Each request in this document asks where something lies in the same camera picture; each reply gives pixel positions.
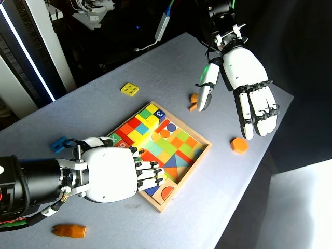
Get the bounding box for blue block with holes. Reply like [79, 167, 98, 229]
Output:
[50, 136, 70, 154]

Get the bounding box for yellow four-hole block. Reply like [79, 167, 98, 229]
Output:
[120, 82, 140, 98]

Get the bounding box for orange hexagon block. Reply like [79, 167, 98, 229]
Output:
[230, 136, 249, 155]

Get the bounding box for orange toy food piece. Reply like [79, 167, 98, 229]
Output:
[51, 224, 87, 239]

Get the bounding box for wooden puzzle tray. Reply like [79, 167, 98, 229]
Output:
[105, 100, 213, 213]

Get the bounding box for grey table cloth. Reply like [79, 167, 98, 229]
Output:
[0, 32, 295, 249]

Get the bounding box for orange toy chicken drumstick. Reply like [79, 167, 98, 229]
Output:
[188, 93, 201, 112]

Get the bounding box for white LED light strip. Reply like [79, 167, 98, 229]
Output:
[0, 2, 57, 102]

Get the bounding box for white adapter box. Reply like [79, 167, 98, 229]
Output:
[155, 12, 172, 42]

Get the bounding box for white frame post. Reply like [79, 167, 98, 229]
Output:
[24, 0, 77, 94]
[0, 56, 39, 120]

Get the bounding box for white cable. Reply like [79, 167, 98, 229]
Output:
[134, 38, 159, 52]

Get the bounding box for white plastic bracket parts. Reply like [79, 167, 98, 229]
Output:
[69, 0, 117, 31]

